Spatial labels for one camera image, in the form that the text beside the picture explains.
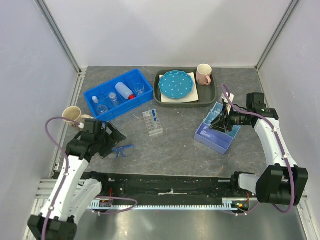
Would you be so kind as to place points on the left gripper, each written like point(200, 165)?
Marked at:
point(114, 138)

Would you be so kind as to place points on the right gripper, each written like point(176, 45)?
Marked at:
point(219, 124)

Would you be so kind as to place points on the blue safety glasses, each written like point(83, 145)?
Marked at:
point(122, 151)

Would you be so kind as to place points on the clear round glass flask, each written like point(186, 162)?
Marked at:
point(100, 108)

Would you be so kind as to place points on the clear glass stoppered bottle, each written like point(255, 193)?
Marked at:
point(114, 99)

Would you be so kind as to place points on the white plastic wash bottle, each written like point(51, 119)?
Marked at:
point(124, 91)

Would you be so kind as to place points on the clear glass beaker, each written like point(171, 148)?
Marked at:
point(139, 89)

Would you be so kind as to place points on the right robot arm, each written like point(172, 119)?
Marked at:
point(282, 183)

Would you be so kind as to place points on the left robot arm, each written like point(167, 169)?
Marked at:
point(59, 218)

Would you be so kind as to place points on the purple blue drawer organizer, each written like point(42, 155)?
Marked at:
point(214, 139)

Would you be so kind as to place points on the white square plate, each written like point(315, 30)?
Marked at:
point(193, 96)

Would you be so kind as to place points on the blue divided plastic bin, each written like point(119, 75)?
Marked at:
point(106, 102)

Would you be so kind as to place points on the clear test tube rack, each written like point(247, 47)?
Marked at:
point(153, 127)

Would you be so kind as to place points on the beige floral mug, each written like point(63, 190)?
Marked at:
point(74, 114)

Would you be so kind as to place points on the pink ceramic mug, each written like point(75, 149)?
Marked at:
point(203, 74)

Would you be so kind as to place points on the blue polka dot plate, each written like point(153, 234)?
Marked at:
point(176, 84)

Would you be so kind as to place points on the dark green plastic tray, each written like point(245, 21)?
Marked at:
point(207, 94)

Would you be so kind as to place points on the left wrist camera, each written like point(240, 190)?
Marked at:
point(92, 130)

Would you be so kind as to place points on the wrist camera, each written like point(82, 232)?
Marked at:
point(225, 101)
point(92, 130)

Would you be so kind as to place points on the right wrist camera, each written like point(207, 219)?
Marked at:
point(225, 101)

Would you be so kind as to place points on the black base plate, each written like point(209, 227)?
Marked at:
point(169, 187)

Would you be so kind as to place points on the slotted cable duct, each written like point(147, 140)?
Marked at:
point(210, 204)

